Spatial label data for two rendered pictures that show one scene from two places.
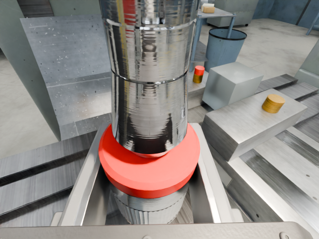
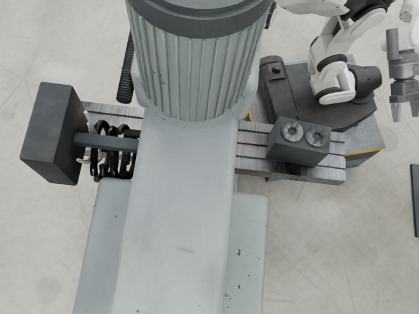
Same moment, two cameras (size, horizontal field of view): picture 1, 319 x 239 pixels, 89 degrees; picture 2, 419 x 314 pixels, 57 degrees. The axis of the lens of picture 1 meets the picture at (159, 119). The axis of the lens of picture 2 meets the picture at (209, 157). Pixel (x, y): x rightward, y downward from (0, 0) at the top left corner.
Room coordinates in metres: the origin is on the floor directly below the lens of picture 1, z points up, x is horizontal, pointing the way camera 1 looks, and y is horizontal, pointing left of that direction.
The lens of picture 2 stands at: (0.71, 0.33, 2.56)
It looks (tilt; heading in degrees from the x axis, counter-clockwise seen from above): 71 degrees down; 203
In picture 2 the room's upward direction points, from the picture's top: 11 degrees clockwise
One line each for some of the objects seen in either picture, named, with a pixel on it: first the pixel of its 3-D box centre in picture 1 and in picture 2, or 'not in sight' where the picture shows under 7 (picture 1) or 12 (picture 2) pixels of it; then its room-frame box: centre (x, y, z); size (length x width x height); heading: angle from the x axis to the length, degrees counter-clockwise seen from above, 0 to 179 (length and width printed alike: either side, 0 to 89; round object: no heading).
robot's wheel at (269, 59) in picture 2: not in sight; (268, 67); (-0.65, 0.02, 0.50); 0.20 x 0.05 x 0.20; 135
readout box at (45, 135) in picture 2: not in sight; (57, 136); (0.59, -0.14, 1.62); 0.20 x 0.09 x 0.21; 28
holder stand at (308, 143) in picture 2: not in sight; (297, 142); (-0.04, 0.39, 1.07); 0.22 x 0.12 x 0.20; 112
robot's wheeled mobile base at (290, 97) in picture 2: not in sight; (322, 92); (-0.63, 0.38, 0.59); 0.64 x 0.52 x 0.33; 135
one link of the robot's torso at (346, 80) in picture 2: not in sight; (332, 84); (-0.65, 0.40, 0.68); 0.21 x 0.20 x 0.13; 135
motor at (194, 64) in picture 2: not in sight; (196, 30); (0.39, 0.13, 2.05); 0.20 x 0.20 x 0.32
